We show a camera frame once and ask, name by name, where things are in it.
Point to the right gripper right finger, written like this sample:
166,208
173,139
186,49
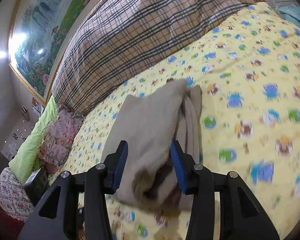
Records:
241,214

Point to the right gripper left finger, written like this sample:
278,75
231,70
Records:
56,214

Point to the beige knit sweater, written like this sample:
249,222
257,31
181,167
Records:
149,125

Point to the light green blanket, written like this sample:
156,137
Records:
26,160

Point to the floral ruffled pillow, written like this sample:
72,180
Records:
58,137

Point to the yellow cartoon bear bedsheet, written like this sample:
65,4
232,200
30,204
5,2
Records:
249,71

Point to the gold framed landscape painting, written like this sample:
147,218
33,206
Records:
40,32

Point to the plaid beige quilt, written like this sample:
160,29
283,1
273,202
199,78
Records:
119,39

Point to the teal cloth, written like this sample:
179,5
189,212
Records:
290,13

